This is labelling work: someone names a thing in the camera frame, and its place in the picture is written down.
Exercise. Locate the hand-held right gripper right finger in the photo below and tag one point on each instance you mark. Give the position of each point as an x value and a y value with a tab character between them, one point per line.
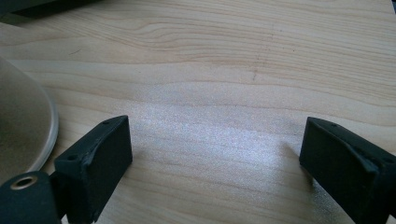
348	168

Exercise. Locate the brown spice jar white lid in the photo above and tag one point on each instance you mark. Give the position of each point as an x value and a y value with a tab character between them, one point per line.
18	124

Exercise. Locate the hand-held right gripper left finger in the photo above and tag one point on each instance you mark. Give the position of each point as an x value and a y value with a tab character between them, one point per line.
93	168

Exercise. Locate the dark grey spice rack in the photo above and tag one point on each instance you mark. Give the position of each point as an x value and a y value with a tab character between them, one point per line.
31	4

